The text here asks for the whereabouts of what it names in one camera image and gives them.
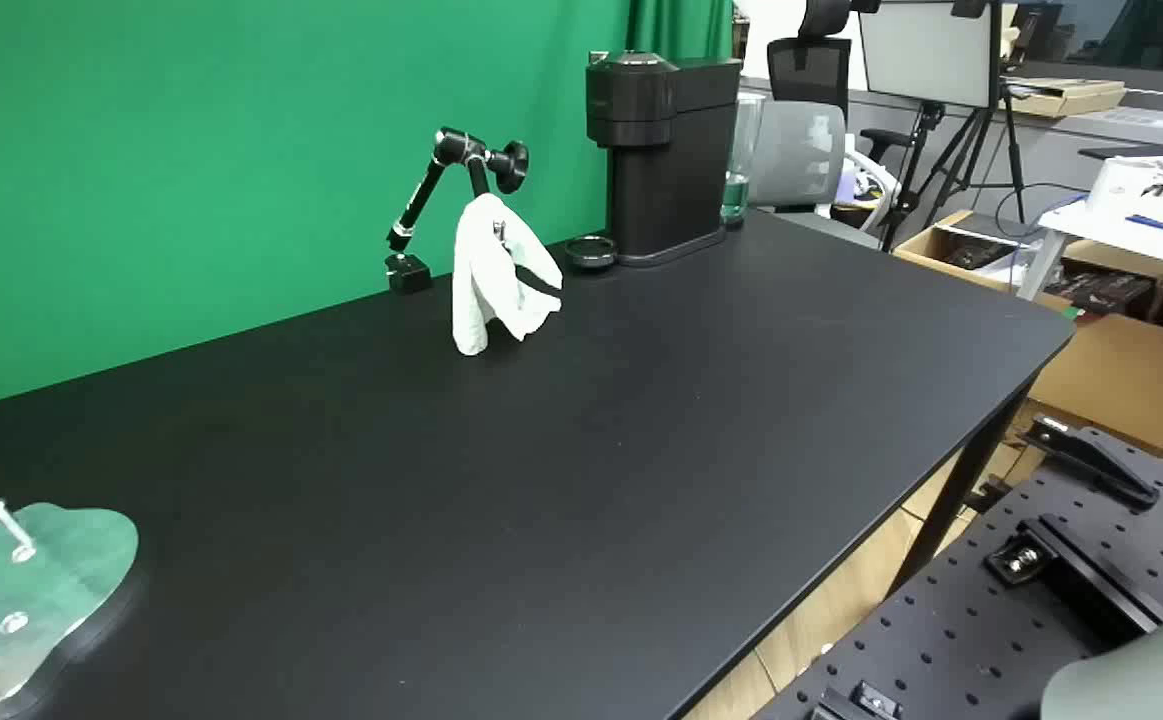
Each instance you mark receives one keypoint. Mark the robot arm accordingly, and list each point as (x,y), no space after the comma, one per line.
(1141,675)

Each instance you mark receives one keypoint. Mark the white cloth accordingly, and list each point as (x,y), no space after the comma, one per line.
(483,280)

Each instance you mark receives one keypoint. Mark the black articulated stand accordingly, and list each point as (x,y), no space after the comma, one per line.
(419,200)

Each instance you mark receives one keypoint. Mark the round black lid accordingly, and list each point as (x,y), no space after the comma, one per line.
(591,251)

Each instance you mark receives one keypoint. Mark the black coffee machine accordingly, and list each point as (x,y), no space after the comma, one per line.
(663,160)

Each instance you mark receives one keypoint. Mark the clear water tank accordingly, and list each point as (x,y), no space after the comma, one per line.
(738,150)

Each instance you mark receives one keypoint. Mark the grey mesh office chair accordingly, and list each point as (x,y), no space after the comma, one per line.
(797,155)

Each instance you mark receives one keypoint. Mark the black office chair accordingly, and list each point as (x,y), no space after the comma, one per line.
(809,70)

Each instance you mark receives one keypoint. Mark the open cardboard box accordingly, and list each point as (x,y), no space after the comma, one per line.
(976,255)

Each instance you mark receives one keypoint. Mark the green backdrop curtain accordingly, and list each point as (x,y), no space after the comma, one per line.
(191,150)

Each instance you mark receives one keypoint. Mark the white panel on tripod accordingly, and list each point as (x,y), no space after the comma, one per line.
(929,52)

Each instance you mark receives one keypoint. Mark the black clamp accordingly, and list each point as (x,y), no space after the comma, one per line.
(1091,458)

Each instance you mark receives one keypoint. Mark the large cardboard box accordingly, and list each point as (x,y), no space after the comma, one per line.
(1131,375)

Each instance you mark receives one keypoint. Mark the flat cardboard box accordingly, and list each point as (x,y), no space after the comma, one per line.
(1066,96)

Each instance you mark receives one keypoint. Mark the white table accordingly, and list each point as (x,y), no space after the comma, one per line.
(1131,235)

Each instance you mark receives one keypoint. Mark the white box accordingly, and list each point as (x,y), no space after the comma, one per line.
(1156,185)

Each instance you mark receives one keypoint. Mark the metal plate with bolts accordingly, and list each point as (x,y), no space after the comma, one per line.
(21,590)

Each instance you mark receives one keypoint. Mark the black mounting rail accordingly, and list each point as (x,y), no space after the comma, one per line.
(1076,580)

